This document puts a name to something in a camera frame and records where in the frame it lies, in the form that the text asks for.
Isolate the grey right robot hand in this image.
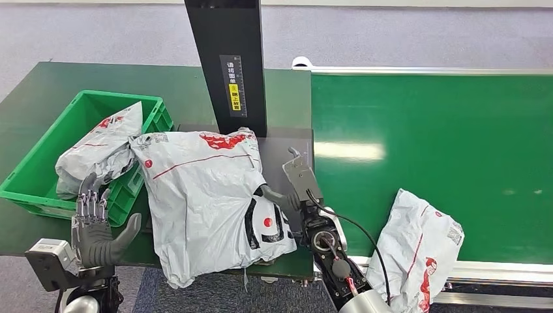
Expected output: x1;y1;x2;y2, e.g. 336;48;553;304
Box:
260;147;301;213

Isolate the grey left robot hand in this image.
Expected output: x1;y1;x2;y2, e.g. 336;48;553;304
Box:
71;172;143;269

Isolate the white bag black circle logo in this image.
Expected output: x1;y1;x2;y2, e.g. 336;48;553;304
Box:
129;127;298;290

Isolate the green conveyor belt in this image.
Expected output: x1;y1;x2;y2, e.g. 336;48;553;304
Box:
310;73;553;265

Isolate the black scanner platform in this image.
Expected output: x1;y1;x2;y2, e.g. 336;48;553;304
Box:
176;125;316;237

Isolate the small white courier bag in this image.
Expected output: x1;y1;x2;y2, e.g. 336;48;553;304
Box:
55;101;144;200

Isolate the green plastic crate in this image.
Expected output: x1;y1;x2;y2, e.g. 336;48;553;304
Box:
0;90;175;228

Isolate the black yellow column label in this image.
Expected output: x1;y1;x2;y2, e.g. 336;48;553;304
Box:
218;55;248;118

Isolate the white bag red print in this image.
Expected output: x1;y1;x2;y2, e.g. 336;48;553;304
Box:
366;188;465;313

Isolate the black scanner column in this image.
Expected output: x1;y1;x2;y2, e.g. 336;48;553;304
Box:
183;0;268;138

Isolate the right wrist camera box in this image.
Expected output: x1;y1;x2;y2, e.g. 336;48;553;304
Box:
282;155;324;207

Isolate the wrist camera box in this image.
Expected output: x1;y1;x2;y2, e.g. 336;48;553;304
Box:
24;239;79;293
282;155;324;207

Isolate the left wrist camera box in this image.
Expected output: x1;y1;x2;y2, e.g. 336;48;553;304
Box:
24;239;79;293

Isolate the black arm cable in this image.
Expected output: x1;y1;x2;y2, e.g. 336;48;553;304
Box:
305;189;393;306

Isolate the aluminium conveyor frame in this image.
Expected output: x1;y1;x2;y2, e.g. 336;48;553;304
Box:
291;56;553;310

